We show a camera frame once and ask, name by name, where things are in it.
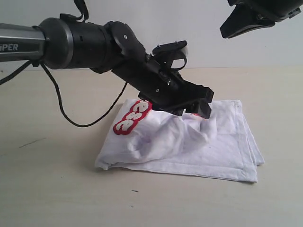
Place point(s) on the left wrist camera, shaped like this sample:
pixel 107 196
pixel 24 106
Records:
pixel 166 54

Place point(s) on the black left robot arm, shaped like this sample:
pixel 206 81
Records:
pixel 58 44

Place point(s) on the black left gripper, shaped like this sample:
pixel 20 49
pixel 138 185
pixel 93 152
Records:
pixel 166 90

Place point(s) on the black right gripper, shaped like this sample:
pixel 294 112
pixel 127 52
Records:
pixel 249 15

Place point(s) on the white t-shirt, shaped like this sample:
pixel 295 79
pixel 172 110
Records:
pixel 220 147

